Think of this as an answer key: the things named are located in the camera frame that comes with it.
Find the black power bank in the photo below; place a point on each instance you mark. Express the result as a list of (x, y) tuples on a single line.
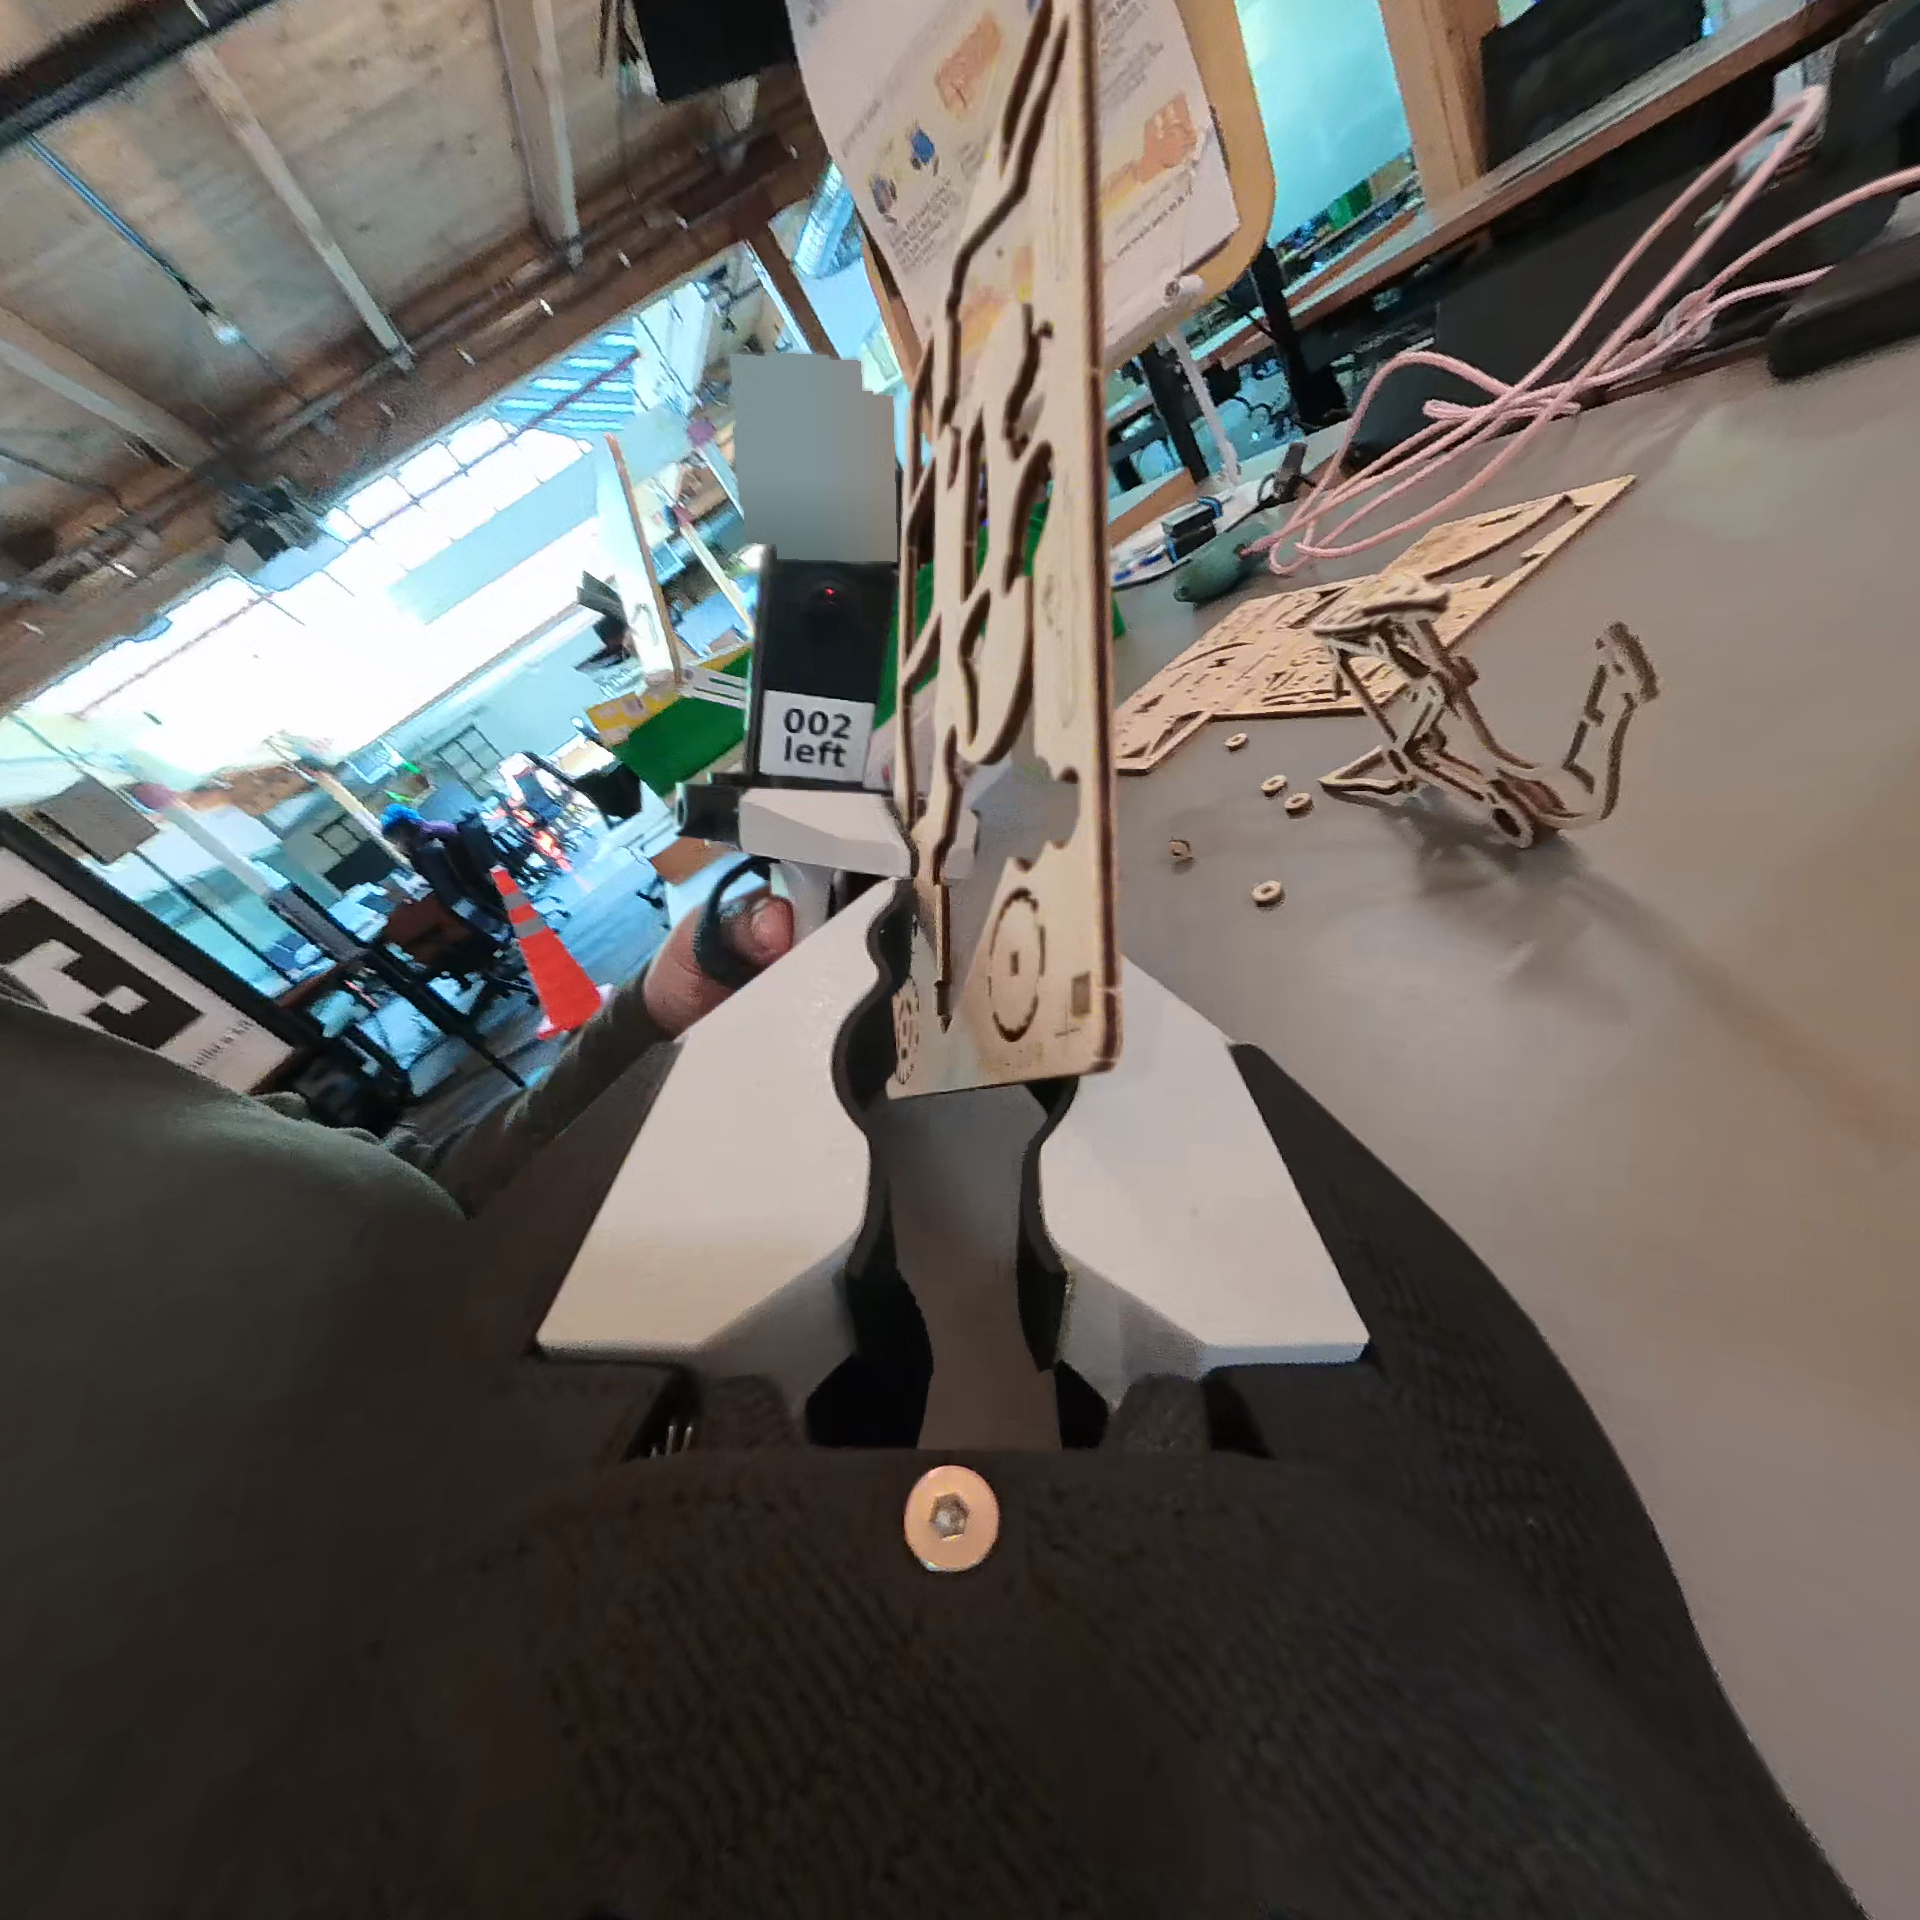
[(1852, 323)]

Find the person's left hand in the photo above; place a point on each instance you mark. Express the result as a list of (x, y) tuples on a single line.
[(675, 996)]

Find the laser-cut wooden parts sheet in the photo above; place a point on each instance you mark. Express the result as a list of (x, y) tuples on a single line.
[(1245, 675), (1073, 749)]

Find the orange traffic cone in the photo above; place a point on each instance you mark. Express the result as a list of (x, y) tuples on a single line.
[(548, 961)]

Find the person's left forearm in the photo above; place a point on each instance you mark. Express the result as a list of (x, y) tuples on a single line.
[(556, 1096)]

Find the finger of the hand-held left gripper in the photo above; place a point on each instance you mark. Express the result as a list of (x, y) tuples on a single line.
[(819, 825)]

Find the instruction paper sheet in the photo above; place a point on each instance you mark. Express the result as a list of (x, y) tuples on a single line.
[(1172, 195)]

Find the green plastic bin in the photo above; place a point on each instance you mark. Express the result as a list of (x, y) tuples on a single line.
[(682, 749)]

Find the person's dark olive jacket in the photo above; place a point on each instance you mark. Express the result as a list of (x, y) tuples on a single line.
[(181, 1276)]

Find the wooden model bike frame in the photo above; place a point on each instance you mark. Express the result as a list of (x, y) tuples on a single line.
[(1388, 608)]

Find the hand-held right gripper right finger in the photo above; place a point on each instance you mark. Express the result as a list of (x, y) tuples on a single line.
[(1186, 1200)]

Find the black and white marker board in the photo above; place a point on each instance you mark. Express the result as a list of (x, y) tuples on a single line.
[(106, 961)]

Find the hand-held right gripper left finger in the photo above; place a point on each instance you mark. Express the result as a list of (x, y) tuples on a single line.
[(721, 1185)]

